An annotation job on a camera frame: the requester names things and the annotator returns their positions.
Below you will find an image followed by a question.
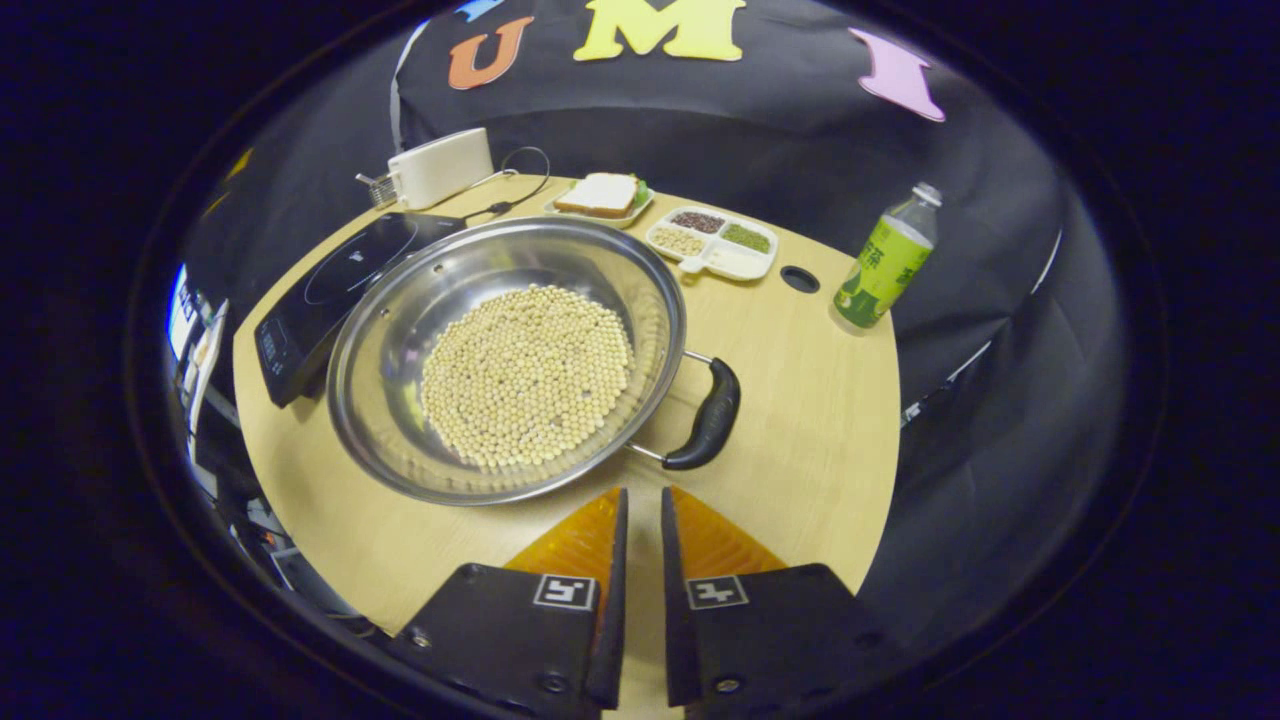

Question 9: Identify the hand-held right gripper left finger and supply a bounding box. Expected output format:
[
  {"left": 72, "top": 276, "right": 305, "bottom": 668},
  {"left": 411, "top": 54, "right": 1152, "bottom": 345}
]
[{"left": 385, "top": 487, "right": 629, "bottom": 716}]

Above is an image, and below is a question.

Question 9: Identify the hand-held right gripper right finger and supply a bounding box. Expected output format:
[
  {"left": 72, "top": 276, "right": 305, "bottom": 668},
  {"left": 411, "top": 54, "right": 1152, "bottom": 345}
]
[{"left": 660, "top": 487, "right": 906, "bottom": 716}]

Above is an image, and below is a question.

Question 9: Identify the pile of soybeans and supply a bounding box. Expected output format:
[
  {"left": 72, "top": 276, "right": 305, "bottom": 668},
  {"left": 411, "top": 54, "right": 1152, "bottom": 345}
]
[{"left": 420, "top": 284, "right": 637, "bottom": 469}]

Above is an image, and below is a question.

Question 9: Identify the stainless steel pot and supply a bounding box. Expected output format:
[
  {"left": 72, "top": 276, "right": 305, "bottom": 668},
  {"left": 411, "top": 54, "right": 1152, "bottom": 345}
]
[{"left": 326, "top": 216, "right": 743, "bottom": 507}]

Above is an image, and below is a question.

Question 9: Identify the black induction cooktop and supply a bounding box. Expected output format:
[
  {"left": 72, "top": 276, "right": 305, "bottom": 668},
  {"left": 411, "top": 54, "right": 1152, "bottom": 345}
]
[{"left": 254, "top": 211, "right": 469, "bottom": 409}]

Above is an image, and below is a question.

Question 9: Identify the white divided grain dish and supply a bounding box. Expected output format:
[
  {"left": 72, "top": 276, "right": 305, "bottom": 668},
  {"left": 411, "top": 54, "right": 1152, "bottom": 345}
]
[{"left": 645, "top": 205, "right": 780, "bottom": 282}]

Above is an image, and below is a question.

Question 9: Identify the pale rectangular plate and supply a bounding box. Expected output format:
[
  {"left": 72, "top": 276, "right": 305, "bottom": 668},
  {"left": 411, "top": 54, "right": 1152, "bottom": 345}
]
[{"left": 543, "top": 172, "right": 656, "bottom": 230}]

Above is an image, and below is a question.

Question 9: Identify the green label drink bottle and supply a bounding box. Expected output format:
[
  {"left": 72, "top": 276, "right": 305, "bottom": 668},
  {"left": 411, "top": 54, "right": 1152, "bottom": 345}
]
[{"left": 832, "top": 182, "right": 943, "bottom": 330}]

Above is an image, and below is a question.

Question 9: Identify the white bread sandwich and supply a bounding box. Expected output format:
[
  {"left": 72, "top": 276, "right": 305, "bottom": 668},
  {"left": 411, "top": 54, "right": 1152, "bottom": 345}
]
[{"left": 553, "top": 172, "right": 641, "bottom": 219}]

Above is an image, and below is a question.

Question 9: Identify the white toaster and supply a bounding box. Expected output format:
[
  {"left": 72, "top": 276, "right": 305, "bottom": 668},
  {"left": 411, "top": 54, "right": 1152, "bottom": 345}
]
[{"left": 386, "top": 127, "right": 496, "bottom": 212}]

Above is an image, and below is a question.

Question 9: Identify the lit screen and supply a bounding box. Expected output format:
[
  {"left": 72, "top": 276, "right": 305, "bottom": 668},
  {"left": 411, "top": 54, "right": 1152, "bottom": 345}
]
[{"left": 166, "top": 264, "right": 204, "bottom": 363}]

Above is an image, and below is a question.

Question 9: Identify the black cooktop power cable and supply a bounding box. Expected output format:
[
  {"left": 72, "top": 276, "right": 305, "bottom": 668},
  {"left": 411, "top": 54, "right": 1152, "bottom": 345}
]
[{"left": 462, "top": 146, "right": 552, "bottom": 223}]

